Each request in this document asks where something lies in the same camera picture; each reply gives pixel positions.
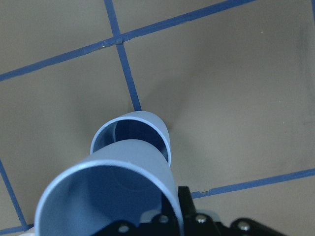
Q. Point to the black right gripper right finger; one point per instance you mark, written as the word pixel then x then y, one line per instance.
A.
pixel 201 224

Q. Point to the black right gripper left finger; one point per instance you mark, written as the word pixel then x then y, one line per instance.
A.
pixel 162 224

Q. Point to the blue cup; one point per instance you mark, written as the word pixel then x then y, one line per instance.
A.
pixel 125 180
pixel 138 125

